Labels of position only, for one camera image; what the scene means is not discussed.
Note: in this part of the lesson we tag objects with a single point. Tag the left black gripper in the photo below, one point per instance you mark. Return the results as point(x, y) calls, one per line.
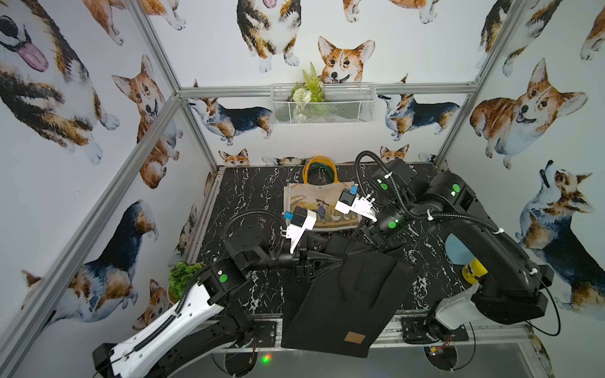
point(300, 263)

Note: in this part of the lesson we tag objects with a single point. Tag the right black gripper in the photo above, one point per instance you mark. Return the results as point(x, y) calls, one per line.
point(372, 239)

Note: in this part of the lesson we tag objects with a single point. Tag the black canvas tote bag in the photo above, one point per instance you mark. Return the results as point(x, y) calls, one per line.
point(345, 310)

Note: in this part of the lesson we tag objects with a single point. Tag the cream tote bag yellow handles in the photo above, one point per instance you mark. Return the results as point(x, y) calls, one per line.
point(321, 199)

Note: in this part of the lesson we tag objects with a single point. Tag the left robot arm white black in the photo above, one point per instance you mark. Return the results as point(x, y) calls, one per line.
point(218, 284)

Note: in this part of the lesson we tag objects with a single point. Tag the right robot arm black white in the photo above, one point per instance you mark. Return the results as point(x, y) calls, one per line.
point(390, 195)

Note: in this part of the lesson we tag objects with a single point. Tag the light blue dustpan scoop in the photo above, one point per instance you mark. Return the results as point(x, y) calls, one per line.
point(458, 253)

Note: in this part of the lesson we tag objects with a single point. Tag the potted green plant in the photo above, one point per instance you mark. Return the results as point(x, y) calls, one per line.
point(179, 276)

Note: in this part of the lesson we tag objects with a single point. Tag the artificial fern and white flower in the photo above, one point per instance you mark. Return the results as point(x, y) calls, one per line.
point(308, 97)

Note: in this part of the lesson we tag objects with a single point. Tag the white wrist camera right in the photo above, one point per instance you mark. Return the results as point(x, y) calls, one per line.
point(350, 201)

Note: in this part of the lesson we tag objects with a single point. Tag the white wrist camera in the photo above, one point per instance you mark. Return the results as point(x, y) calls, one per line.
point(299, 221)
point(350, 201)

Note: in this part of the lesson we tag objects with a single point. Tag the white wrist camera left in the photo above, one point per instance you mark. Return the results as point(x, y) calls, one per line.
point(299, 221)

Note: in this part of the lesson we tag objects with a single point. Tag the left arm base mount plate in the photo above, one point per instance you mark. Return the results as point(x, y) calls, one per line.
point(265, 334)

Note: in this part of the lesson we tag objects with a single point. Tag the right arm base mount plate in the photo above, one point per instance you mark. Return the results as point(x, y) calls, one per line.
point(419, 331)

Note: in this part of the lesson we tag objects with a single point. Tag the white wire wall basket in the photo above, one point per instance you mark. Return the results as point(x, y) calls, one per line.
point(330, 104)

